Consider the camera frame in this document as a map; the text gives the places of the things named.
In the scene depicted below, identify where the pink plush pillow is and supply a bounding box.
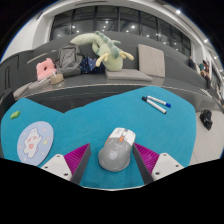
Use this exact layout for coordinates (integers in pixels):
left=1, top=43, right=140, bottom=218
left=35, top=57, right=58, bottom=82

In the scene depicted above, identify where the white marker with black cap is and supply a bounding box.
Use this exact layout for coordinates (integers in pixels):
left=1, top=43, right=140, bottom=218
left=141, top=96, right=168, bottom=115

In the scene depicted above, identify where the black bag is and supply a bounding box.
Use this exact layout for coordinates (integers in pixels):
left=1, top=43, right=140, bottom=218
left=199, top=109, right=214, bottom=131

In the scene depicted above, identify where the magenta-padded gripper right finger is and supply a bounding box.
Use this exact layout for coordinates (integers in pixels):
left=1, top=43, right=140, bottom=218
left=131, top=142, right=185, bottom=186

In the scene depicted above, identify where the square grey seat cushion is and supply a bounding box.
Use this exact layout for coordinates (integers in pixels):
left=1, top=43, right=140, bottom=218
left=13, top=81, right=34, bottom=98
left=137, top=43, right=166, bottom=79
left=105, top=68, right=154, bottom=83

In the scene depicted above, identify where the black suitcase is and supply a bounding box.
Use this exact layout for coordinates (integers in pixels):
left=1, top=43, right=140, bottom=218
left=0, top=88, right=16, bottom=120

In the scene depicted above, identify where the dark blue patterned bag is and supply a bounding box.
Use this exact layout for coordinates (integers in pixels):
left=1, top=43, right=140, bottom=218
left=79, top=55, right=106, bottom=75

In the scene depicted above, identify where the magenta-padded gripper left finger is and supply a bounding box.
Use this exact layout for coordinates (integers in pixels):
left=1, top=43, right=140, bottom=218
left=40, top=142, right=92, bottom=186

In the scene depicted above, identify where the round pale-blue cartoon mouse pad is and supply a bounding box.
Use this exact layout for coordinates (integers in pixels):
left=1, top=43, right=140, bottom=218
left=16, top=120, right=55, bottom=167

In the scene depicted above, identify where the person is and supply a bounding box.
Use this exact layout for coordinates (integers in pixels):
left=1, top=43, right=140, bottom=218
left=199, top=59, right=213, bottom=89

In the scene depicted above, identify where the grey and white computer mouse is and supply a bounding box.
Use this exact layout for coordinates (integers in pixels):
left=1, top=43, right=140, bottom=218
left=97, top=127, right=137, bottom=173

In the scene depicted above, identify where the green plush dragon toy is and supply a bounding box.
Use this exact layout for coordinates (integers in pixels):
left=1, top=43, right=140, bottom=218
left=69, top=30, right=135, bottom=72

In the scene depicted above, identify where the beige round tape roll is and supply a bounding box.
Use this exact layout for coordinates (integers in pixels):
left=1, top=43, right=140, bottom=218
left=50, top=73, right=65, bottom=85

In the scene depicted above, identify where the green eraser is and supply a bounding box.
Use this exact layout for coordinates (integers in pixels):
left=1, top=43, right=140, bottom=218
left=9, top=110, right=21, bottom=120

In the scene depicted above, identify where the grey backpack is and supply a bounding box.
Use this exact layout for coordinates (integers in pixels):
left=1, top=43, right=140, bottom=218
left=54, top=42, right=84, bottom=78

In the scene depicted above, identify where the white marker with blue cap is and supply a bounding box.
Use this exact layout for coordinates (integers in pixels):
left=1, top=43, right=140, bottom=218
left=146, top=95, right=172, bottom=109

